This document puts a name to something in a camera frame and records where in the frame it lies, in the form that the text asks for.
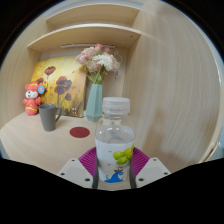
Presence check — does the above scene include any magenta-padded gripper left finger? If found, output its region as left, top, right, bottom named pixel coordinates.
left=57, top=146, right=100, bottom=190

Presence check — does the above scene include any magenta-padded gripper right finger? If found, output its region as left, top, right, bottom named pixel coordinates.
left=129, top=146, right=172, bottom=190

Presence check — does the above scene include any clear plastic water bottle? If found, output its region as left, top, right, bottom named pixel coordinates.
left=94, top=96, right=136, bottom=184

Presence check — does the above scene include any flat round red coaster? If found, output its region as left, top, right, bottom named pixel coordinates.
left=69, top=126, right=91, bottom=139

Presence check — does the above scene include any grey mug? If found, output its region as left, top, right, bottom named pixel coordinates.
left=38, top=103, right=63, bottom=132

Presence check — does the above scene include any teal vase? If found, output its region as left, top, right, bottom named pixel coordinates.
left=85, top=83, right=104, bottom=123

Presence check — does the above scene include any red plush toy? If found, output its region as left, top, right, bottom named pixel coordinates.
left=22, top=80, right=46, bottom=117

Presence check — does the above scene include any yellow poppy painting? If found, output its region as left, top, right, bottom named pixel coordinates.
left=30, top=55, right=88, bottom=118

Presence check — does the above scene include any pink and white flower bouquet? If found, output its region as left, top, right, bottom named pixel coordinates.
left=75, top=43, right=122, bottom=85

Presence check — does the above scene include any white light bar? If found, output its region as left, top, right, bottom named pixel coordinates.
left=59, top=43, right=116, bottom=50

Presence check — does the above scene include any light wooden shelf unit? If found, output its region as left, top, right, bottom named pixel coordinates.
left=27, top=3, right=143, bottom=53

